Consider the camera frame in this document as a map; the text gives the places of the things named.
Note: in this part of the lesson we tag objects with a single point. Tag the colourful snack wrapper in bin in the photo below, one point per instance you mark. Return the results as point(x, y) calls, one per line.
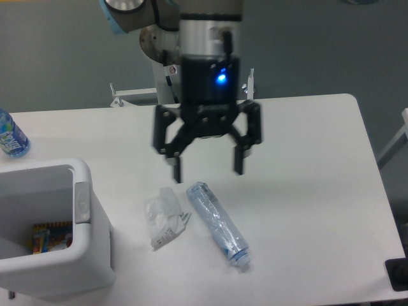
point(52, 236)

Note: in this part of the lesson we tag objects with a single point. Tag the white frame at right edge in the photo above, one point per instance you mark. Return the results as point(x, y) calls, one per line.
point(394, 145)

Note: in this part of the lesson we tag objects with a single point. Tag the empty clear plastic bottle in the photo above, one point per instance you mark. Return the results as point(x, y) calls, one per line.
point(223, 230)

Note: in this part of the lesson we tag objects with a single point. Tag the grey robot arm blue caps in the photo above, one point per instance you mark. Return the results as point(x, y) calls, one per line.
point(197, 45)

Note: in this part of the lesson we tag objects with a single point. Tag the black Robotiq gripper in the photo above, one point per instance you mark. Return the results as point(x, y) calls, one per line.
point(208, 108)

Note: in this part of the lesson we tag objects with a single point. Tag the blue labelled water bottle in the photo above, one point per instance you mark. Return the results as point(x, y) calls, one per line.
point(14, 142)

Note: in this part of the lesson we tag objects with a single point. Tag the black object at table edge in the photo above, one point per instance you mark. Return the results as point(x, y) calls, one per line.
point(397, 273)

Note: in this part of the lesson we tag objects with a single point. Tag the white push-button trash can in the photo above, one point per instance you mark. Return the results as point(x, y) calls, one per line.
point(53, 191)

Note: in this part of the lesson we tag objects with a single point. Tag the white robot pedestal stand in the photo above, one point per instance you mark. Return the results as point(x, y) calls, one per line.
point(159, 86)

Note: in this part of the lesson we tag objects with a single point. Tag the crumpled clear plastic wrapper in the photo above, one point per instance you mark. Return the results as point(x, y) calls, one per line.
point(164, 217)

